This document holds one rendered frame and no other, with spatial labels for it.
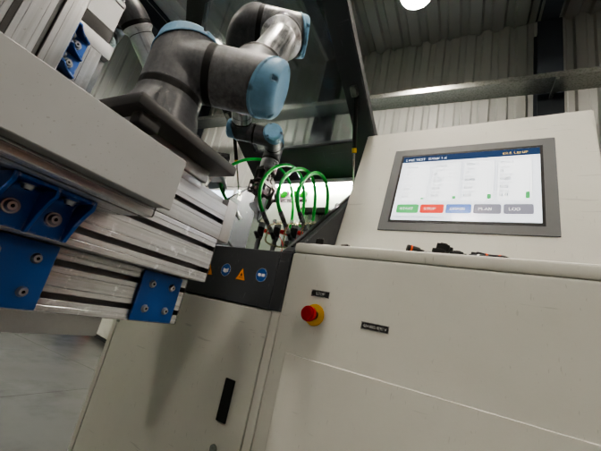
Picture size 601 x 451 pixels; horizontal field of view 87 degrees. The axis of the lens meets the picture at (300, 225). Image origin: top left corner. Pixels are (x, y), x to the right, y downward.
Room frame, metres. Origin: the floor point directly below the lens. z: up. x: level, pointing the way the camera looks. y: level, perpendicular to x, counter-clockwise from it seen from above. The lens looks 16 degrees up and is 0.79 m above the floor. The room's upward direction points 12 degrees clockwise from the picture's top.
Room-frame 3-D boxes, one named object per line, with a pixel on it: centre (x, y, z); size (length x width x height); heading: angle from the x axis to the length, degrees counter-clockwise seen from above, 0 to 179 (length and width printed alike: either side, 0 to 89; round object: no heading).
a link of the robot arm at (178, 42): (0.54, 0.29, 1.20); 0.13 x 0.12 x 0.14; 91
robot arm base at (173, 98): (0.54, 0.30, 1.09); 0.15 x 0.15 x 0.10
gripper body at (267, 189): (1.22, 0.18, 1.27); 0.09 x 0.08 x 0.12; 147
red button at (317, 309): (0.78, -0.07, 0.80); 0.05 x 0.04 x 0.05; 57
